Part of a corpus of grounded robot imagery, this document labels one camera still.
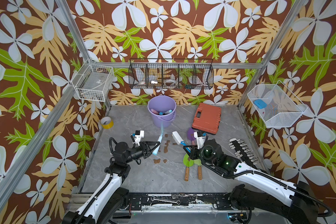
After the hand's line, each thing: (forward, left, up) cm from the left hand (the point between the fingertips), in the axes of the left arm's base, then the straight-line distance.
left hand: (160, 144), depth 70 cm
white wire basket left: (+37, +43, +10) cm, 58 cm away
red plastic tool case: (+33, -35, -20) cm, 52 cm away
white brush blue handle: (+7, -10, -8) cm, 15 cm away
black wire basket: (+53, -6, +7) cm, 53 cm away
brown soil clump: (+1, -2, -25) cm, 25 cm away
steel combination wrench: (-22, -10, -24) cm, 34 cm away
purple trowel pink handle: (+32, +6, -10) cm, 34 cm away
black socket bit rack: (+6, -55, -22) cm, 60 cm away
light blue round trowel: (+31, -5, -9) cm, 32 cm away
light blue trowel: (-4, +2, -1) cm, 5 cm away
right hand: (+1, -12, -6) cm, 14 cm away
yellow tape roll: (+33, +45, -25) cm, 61 cm away
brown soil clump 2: (+1, +3, -24) cm, 24 cm away
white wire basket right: (+20, -69, +7) cm, 73 cm away
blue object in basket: (+28, -62, +2) cm, 68 cm away
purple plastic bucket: (+45, +1, -22) cm, 50 cm away
